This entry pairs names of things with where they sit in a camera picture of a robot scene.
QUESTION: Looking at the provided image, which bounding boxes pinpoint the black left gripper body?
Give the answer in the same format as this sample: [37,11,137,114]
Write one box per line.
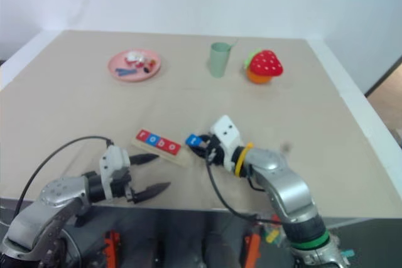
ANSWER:
[111,166,139,204]

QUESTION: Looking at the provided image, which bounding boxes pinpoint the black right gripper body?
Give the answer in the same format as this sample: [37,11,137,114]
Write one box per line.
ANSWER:
[196,133,227,167]

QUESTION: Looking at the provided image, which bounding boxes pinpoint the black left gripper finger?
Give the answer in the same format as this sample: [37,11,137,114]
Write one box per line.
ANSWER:
[129,153,160,166]
[133,181,172,204]

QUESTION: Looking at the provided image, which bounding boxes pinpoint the blue letter tile t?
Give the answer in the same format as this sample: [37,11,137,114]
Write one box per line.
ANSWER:
[185,134,202,147]

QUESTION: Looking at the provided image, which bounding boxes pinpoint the cream letter tile tray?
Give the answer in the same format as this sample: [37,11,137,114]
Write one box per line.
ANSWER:
[131,127,191,169]

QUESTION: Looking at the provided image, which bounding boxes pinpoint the red letter tile o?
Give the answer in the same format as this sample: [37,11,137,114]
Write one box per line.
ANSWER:
[166,141,183,156]

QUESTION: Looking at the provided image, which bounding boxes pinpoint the yellow zip tie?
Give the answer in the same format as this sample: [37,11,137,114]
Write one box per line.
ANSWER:
[234,142,255,178]

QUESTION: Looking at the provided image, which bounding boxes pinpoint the orange clamp tool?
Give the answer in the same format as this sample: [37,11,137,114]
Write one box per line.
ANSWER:
[104,230,122,268]
[244,233,262,268]

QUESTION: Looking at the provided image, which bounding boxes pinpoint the beige table cover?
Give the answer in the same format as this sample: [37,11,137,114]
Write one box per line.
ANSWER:
[0,29,402,218]

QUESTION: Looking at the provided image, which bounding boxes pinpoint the pale green cup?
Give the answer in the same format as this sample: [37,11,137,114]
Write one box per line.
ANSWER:
[209,41,232,79]

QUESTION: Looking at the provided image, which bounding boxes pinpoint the pink round plate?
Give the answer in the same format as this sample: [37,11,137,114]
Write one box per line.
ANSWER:
[107,48,163,84]

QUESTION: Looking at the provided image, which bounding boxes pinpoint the orange toy fruit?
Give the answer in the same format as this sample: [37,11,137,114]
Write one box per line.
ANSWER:
[246,68,273,85]

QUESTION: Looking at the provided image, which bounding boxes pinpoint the blue ridged toy piece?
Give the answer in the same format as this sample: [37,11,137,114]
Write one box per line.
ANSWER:
[114,67,138,78]

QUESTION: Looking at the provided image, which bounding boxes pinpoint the red plush strawberry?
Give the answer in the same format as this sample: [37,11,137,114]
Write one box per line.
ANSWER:
[244,48,285,78]

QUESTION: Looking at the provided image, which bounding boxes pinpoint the white and red small toy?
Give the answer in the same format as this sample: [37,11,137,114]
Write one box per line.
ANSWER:
[124,51,147,65]

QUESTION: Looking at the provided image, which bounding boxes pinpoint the small yellow object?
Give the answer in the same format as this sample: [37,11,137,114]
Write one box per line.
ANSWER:
[265,229,281,244]

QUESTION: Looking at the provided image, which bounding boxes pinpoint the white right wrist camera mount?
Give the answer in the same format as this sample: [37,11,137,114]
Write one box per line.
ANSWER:
[209,115,244,172]

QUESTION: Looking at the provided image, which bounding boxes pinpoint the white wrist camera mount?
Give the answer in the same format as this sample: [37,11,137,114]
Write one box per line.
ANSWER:
[209,115,244,172]
[99,145,131,200]

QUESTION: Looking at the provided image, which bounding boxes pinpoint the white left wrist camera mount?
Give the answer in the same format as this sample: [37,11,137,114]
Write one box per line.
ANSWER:
[99,145,131,200]

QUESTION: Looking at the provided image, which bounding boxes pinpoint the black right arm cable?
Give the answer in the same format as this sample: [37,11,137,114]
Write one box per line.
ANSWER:
[205,158,283,225]

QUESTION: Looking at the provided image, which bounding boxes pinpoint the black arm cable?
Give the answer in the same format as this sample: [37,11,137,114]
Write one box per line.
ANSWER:
[14,136,114,217]
[205,158,283,225]

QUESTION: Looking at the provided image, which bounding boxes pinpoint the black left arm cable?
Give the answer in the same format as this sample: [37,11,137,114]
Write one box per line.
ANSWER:
[14,136,114,217]

